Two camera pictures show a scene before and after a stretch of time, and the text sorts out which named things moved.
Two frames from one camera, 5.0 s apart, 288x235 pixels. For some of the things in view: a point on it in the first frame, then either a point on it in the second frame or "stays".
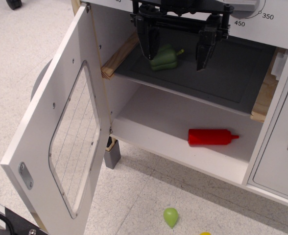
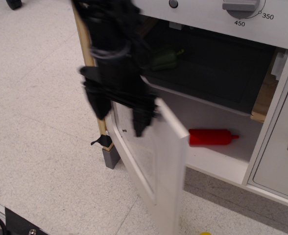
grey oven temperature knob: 243,9 stays
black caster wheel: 14,4 stays
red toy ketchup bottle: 210,137 stays
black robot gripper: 182,13 to 125,83
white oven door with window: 60,159 to 156,158
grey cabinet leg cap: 112,157 stays
